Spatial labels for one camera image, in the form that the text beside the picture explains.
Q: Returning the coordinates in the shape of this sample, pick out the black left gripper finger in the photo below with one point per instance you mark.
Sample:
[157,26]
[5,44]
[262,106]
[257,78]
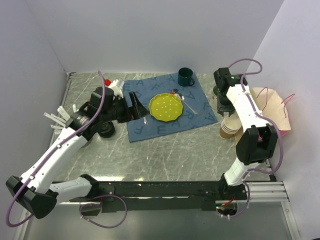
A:
[138,112]
[134,100]

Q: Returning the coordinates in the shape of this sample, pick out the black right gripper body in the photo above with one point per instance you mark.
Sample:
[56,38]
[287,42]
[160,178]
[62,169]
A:
[224,104]

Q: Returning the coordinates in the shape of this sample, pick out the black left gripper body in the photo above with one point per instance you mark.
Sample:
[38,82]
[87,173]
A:
[121,107]

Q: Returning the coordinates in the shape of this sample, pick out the kraft paper takeout bag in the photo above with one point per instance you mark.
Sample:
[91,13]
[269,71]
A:
[273,107]

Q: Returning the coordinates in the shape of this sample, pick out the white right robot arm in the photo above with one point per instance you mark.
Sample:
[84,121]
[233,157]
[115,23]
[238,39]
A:
[259,138]

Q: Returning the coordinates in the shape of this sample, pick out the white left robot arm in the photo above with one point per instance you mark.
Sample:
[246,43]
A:
[34,190]

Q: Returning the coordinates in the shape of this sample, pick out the silver fork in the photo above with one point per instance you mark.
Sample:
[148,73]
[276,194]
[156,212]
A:
[145,121]

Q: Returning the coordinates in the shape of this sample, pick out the white green floral mug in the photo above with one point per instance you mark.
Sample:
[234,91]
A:
[215,90]

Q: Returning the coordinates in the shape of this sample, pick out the stack of paper cups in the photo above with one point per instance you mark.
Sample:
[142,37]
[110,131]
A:
[230,125]

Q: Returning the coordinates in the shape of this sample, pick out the yellow-green scalloped plate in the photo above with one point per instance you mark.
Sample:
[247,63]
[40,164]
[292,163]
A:
[165,107]

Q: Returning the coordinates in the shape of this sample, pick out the small santa figurine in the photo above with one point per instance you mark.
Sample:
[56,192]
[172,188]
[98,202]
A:
[175,92]

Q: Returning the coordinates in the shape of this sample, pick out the dark green mug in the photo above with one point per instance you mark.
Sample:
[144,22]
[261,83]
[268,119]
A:
[185,77]

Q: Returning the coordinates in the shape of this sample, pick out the white wrapped straws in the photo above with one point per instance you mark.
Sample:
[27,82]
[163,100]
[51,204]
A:
[62,120]

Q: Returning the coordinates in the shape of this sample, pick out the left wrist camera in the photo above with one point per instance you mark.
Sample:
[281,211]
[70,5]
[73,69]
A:
[116,85]

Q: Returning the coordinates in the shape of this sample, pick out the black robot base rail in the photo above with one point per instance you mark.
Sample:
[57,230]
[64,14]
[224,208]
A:
[162,195]

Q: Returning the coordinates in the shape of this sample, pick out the aluminium frame rail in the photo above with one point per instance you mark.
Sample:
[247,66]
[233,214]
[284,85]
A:
[268,192]

